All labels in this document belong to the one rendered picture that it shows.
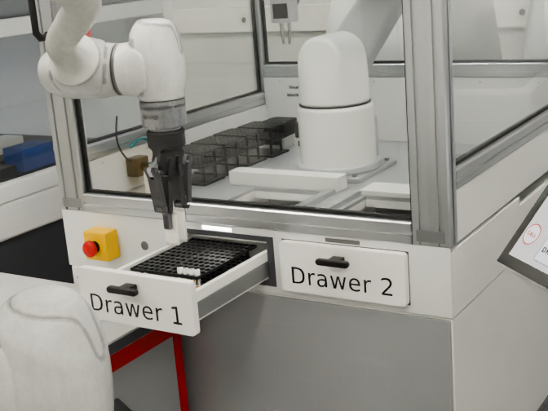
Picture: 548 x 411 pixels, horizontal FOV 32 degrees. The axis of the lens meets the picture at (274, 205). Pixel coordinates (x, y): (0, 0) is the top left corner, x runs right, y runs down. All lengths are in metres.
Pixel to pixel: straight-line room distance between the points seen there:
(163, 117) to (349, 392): 0.72
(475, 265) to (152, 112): 0.72
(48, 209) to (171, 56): 1.12
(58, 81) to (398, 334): 0.84
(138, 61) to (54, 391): 0.71
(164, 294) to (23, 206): 1.00
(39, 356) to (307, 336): 0.86
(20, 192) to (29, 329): 1.44
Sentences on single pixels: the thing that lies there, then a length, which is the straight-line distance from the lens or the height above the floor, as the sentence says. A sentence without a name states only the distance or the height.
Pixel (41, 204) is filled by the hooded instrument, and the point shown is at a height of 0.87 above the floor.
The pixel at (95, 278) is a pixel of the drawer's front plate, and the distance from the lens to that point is 1.97.
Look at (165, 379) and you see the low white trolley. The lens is 2.23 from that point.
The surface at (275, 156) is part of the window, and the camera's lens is 2.00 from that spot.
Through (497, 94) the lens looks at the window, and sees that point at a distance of 2.11.
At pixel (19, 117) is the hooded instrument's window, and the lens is 2.78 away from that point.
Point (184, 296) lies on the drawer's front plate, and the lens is 1.83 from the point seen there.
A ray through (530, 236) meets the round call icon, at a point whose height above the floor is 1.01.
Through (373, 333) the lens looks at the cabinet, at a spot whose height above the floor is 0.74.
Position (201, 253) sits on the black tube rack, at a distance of 2.07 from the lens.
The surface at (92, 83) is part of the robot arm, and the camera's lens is 1.85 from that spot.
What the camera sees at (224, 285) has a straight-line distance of 1.94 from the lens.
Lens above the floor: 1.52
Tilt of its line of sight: 15 degrees down
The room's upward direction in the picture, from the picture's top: 5 degrees counter-clockwise
